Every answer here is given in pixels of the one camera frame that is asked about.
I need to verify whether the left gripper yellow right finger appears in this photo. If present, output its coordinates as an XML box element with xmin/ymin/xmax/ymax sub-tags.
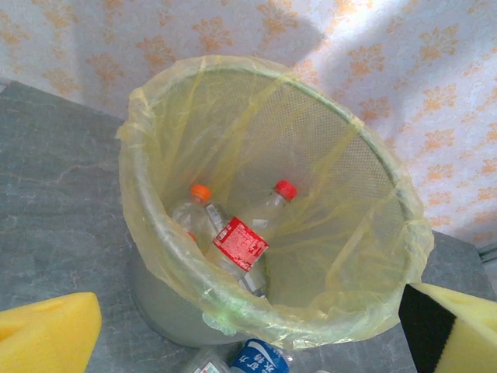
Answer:
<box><xmin>398</xmin><ymin>282</ymin><xmax>497</xmax><ymax>373</ymax></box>

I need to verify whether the blue label plastic bottle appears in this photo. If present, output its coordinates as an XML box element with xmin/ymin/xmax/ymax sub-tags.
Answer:
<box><xmin>231</xmin><ymin>337</ymin><xmax>294</xmax><ymax>373</ymax></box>

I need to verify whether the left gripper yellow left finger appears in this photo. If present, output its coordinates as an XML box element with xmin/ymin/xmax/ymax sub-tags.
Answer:
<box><xmin>0</xmin><ymin>291</ymin><xmax>103</xmax><ymax>373</ymax></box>

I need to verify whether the clear bottle orange cap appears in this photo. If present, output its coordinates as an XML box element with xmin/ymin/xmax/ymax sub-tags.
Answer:
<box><xmin>170</xmin><ymin>183</ymin><xmax>226</xmax><ymax>253</ymax></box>

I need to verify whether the yellow-green plastic bin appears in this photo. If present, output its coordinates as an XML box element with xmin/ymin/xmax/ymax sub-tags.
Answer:
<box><xmin>123</xmin><ymin>61</ymin><xmax>424</xmax><ymax>349</ymax></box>

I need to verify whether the clear bottle red label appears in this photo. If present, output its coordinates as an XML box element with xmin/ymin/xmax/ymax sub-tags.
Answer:
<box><xmin>201</xmin><ymin>215</ymin><xmax>271</xmax><ymax>300</ymax></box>

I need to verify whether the clear bottle red cap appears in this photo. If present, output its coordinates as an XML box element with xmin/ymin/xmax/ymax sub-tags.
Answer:
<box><xmin>248</xmin><ymin>180</ymin><xmax>299</xmax><ymax>244</ymax></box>

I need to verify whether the yellow plastic bin liner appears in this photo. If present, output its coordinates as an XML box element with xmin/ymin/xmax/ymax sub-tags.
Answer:
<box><xmin>115</xmin><ymin>55</ymin><xmax>435</xmax><ymax>350</ymax></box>

